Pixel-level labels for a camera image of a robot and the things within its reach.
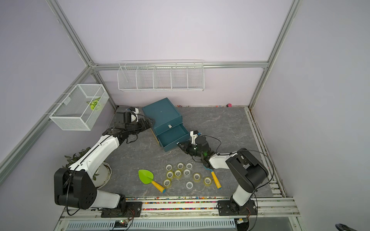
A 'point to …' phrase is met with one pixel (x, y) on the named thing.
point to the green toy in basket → (93, 103)
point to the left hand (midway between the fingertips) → (150, 123)
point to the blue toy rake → (215, 179)
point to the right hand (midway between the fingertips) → (176, 143)
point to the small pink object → (230, 105)
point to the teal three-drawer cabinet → (169, 130)
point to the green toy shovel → (147, 177)
